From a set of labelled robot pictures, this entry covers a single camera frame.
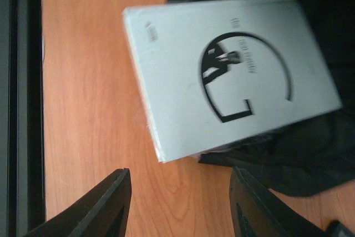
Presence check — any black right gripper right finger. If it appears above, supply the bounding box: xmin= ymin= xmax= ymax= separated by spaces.
xmin=230 ymin=167 xmax=327 ymax=236

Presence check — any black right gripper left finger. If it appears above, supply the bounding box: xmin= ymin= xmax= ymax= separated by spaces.
xmin=27 ymin=168 xmax=131 ymax=236

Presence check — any black student backpack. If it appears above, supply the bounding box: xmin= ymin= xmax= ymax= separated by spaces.
xmin=167 ymin=0 xmax=354 ymax=196

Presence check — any grey book with G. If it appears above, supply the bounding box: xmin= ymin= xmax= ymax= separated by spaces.
xmin=123 ymin=0 xmax=342 ymax=163

